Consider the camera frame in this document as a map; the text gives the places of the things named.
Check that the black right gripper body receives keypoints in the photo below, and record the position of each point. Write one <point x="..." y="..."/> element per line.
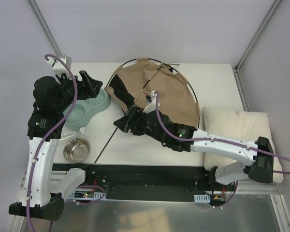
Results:
<point x="134" y="121"/>

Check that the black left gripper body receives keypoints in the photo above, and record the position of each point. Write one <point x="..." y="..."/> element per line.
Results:
<point x="80" y="85"/>

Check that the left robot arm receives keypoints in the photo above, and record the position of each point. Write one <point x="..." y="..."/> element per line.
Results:
<point x="54" y="96"/>

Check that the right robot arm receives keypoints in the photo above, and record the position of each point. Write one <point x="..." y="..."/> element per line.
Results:
<point x="252" y="159"/>

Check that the green double pet bowl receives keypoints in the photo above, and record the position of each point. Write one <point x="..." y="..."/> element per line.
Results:
<point x="85" y="110"/>

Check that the steel pet bowl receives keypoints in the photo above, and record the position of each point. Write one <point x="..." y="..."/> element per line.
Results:
<point x="76" y="150"/>

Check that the clear plastic cup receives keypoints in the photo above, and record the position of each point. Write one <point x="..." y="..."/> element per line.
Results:
<point x="76" y="133"/>

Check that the white fluffy cushion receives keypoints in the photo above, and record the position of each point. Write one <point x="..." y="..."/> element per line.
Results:
<point x="238" y="125"/>

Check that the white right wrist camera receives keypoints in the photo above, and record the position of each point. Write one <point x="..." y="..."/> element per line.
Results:
<point x="152" y="102"/>

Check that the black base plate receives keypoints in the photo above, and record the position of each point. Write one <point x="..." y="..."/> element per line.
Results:
<point x="150" y="183"/>

